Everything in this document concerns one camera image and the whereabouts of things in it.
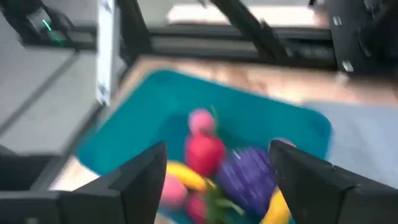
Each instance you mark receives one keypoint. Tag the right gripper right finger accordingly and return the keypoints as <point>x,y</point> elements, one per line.
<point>317,193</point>

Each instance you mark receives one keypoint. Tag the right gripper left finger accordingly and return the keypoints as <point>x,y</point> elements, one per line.
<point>140,186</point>

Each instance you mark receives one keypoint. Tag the pink toy peach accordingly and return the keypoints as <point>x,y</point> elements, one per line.
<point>172,192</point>
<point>202,122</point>

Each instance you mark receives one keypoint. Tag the yellow toy banana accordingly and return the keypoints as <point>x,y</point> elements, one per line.
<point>186,175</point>
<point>275,210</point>

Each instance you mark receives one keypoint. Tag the teal plastic tupperware container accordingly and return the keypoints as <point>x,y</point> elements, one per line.
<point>140,124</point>

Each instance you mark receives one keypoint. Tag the red toy strawberry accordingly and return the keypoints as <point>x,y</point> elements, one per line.
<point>199,209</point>
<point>205,154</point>

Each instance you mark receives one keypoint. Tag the purple toy grape bunch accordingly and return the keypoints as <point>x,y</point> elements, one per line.
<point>248,180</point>

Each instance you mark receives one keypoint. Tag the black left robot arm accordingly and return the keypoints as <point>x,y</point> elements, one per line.
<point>357,31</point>

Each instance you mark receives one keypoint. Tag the grey cloth mat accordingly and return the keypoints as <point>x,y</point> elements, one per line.
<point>367,140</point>

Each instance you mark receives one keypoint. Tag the grey side desk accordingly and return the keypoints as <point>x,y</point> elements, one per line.
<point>31,93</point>

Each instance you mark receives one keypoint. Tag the white desk side panel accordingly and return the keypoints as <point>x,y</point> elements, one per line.
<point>107,46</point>

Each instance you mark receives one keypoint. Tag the white box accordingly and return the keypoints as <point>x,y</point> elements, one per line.
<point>242,14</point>

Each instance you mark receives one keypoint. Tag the black computer mouse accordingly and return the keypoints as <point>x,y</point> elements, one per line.
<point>37,21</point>

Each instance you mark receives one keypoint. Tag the black aluminium table frame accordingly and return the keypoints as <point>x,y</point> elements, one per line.
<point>202,43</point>

